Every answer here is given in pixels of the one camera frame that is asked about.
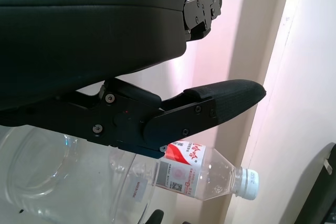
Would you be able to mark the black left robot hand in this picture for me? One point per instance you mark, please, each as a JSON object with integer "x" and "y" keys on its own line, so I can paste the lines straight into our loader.
{"x": 78, "y": 37}

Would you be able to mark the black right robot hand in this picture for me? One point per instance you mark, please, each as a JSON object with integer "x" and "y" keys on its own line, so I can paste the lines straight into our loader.
{"x": 156, "y": 218}

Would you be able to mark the clear plastic water bottle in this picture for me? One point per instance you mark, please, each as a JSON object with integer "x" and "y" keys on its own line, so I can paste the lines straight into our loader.
{"x": 210, "y": 176}

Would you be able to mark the clear glass cup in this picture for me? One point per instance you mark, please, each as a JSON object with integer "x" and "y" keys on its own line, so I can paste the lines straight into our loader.
{"x": 65, "y": 182}

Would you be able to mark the black rounded panel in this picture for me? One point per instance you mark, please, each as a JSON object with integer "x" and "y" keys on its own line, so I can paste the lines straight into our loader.
{"x": 326, "y": 182}

